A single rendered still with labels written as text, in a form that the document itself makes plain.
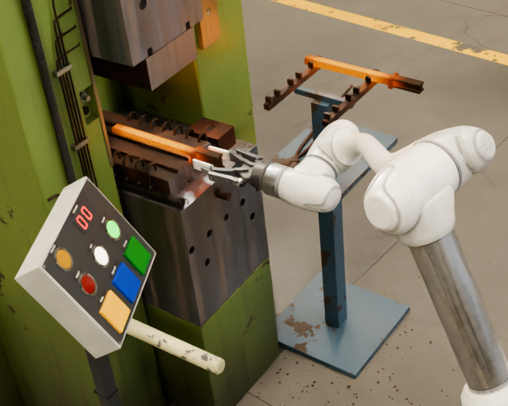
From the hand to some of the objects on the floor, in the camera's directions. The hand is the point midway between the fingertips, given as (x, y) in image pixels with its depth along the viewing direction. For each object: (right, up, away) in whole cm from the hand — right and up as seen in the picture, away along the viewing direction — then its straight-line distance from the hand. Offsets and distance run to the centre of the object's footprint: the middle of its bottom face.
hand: (209, 159), depth 266 cm
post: (-21, -111, +22) cm, 115 cm away
